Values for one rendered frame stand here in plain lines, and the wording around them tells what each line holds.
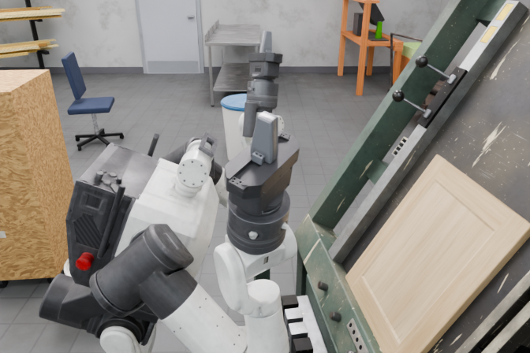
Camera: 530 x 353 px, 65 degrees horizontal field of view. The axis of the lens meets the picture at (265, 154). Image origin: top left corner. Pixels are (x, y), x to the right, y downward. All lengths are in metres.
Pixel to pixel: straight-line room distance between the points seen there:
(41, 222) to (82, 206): 1.77
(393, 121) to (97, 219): 1.06
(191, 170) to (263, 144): 0.39
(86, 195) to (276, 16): 7.12
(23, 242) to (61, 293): 1.63
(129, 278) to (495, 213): 0.81
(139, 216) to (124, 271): 0.14
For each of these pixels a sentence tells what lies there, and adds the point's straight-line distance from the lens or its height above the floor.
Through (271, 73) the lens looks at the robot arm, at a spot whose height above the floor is 1.54.
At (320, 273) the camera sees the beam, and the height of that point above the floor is 0.85.
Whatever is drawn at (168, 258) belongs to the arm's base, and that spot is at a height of 1.35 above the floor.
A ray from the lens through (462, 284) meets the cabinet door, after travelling 1.10.
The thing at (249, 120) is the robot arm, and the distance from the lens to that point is 1.12.
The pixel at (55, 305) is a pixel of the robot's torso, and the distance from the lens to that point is 1.20.
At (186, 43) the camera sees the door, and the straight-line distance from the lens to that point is 7.97.
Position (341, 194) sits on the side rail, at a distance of 1.62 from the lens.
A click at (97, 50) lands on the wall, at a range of 8.48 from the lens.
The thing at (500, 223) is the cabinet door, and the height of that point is 1.28.
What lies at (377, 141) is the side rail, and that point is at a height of 1.22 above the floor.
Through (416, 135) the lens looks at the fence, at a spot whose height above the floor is 1.33.
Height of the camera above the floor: 1.80
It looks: 24 degrees down
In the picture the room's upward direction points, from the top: straight up
